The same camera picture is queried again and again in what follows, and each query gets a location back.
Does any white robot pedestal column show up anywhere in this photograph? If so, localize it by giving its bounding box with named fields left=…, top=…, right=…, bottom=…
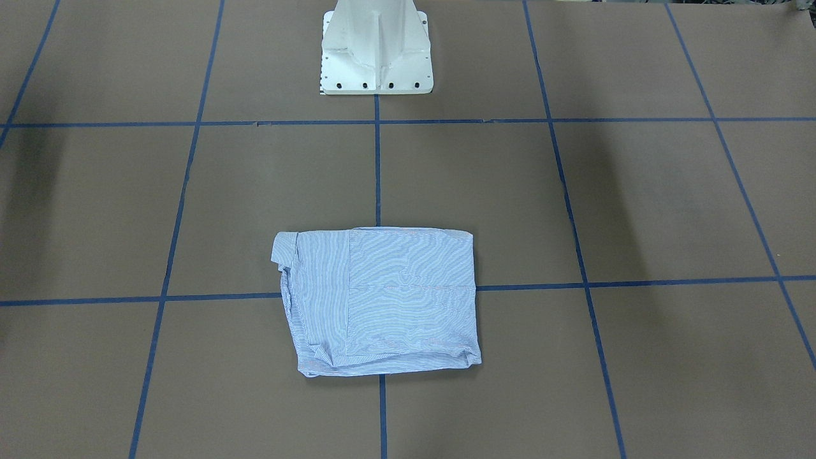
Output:
left=319, top=1, right=434, bottom=96

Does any light blue striped shirt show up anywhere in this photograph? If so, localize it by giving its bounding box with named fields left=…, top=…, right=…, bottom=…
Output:
left=270, top=227, right=482, bottom=377

